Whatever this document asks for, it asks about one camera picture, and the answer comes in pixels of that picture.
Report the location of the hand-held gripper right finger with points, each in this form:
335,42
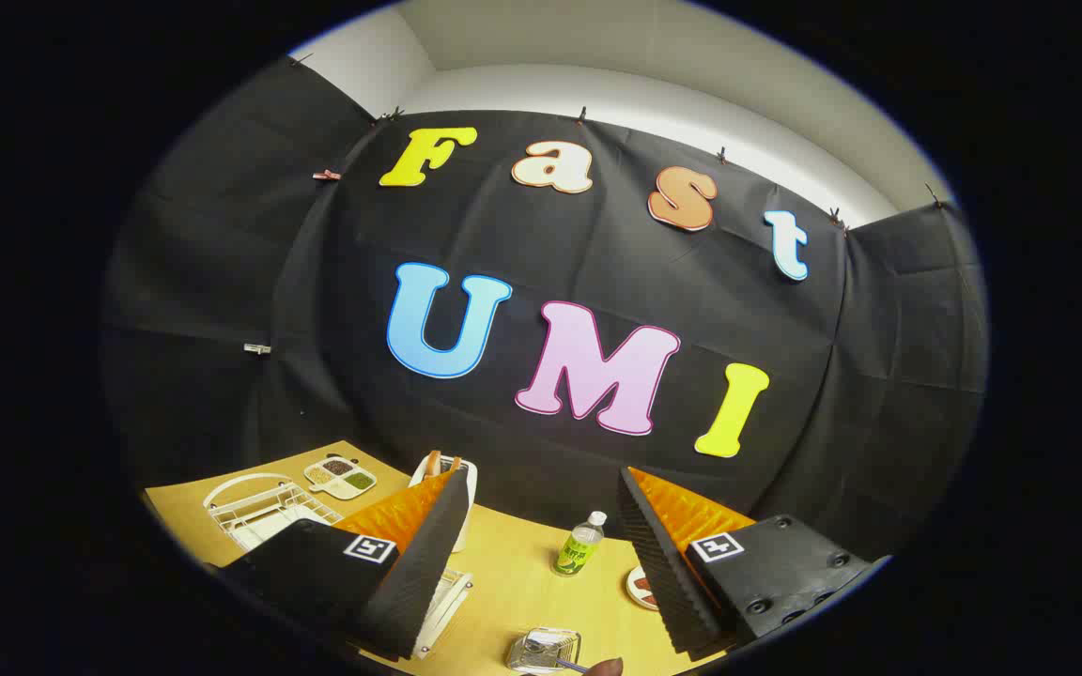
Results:
658,573

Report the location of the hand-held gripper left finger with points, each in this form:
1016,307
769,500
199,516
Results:
428,563

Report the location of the small white plate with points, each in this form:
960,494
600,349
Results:
637,587

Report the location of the red meat slice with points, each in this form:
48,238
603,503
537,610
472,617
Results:
646,589

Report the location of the green label drink bottle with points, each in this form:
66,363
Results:
580,546

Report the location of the white toaster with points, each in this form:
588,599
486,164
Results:
468,488

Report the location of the white divided grain tray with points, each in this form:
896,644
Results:
341,476

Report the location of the black backdrop cloth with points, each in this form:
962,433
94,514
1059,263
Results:
597,253

